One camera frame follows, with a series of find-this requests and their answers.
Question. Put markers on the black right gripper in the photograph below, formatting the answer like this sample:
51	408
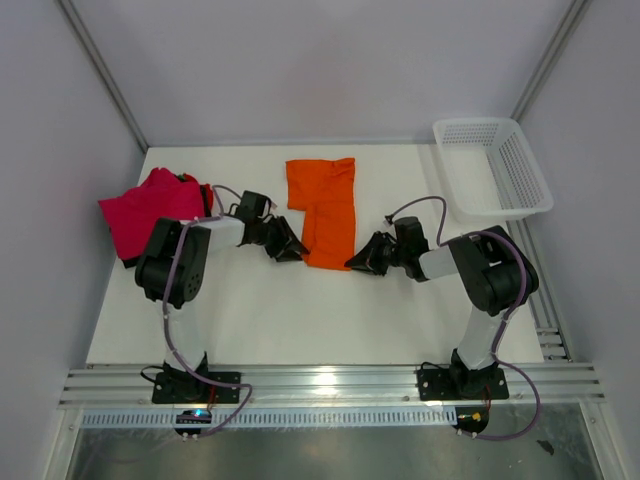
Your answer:
360	261

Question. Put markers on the slotted grey cable duct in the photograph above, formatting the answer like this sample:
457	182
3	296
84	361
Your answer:
271	417

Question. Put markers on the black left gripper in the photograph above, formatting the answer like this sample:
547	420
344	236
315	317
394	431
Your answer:
287	244

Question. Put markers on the right controller board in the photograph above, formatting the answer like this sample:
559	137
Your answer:
471	421

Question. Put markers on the red folded t shirt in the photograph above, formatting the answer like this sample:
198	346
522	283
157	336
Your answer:
206	191

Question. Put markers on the orange t shirt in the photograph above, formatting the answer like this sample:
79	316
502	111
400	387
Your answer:
324	191

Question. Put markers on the left controller board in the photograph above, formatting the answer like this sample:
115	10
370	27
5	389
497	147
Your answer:
192	421

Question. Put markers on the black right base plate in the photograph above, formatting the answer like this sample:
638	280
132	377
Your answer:
440	384

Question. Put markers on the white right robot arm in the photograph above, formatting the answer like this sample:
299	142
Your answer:
497	279

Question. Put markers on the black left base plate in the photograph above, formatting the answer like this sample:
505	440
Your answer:
222	387

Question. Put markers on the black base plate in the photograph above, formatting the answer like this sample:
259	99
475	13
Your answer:
440	384
222	387

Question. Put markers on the controller board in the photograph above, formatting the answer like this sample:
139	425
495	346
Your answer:
471	421
192	421

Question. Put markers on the pink folded t shirt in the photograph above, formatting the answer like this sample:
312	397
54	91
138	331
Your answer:
157	177

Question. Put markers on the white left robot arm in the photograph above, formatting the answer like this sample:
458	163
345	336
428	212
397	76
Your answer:
171	273

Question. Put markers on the white plastic basket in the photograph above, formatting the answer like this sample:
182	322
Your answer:
488	170

